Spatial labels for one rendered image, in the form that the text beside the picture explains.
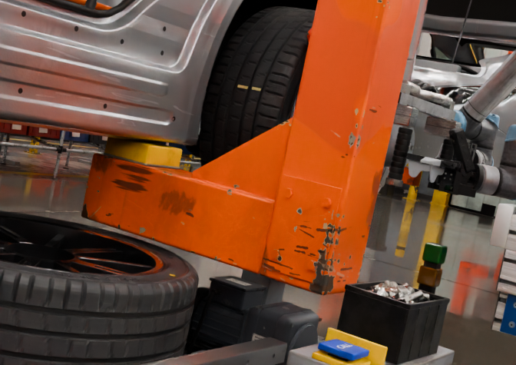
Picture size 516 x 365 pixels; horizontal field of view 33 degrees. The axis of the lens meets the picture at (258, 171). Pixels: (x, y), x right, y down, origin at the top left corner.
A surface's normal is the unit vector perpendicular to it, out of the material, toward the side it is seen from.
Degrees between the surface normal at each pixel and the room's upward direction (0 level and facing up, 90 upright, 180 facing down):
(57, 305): 90
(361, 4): 90
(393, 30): 90
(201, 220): 90
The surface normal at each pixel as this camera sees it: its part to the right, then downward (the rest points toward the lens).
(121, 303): 0.63, 0.18
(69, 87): 0.83, 0.21
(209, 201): -0.52, -0.06
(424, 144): -0.32, 0.32
